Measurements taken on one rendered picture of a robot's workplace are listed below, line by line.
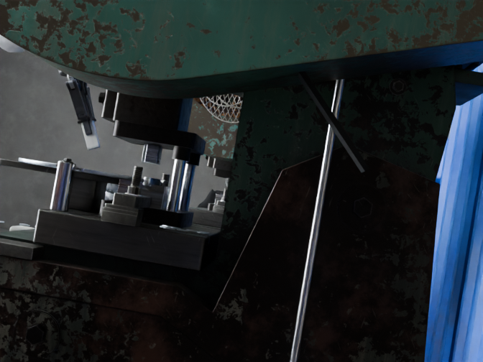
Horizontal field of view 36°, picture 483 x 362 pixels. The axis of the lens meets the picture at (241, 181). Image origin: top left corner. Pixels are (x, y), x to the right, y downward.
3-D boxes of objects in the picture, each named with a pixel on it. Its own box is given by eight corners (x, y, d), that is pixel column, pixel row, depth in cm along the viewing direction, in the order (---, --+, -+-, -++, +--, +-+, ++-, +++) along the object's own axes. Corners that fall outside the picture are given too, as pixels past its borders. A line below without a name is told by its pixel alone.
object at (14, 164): (-15, 223, 145) (-3, 155, 145) (11, 221, 159) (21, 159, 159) (108, 244, 144) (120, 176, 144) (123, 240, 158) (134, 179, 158)
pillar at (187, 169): (177, 210, 157) (188, 145, 158) (178, 209, 159) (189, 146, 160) (187, 211, 157) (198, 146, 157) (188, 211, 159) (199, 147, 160)
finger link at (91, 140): (93, 120, 185) (92, 119, 184) (99, 146, 185) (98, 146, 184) (81, 123, 185) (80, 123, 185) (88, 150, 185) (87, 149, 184)
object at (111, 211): (100, 220, 125) (111, 161, 126) (121, 218, 142) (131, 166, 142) (134, 226, 125) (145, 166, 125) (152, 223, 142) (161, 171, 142)
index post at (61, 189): (48, 209, 132) (57, 156, 132) (54, 209, 135) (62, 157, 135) (64, 212, 132) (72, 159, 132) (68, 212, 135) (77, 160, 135)
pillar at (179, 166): (164, 210, 141) (177, 138, 141) (167, 210, 143) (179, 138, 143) (176, 212, 141) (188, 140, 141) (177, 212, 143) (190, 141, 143)
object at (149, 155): (140, 161, 148) (143, 143, 149) (144, 162, 153) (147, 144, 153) (155, 163, 148) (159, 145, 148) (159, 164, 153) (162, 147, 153)
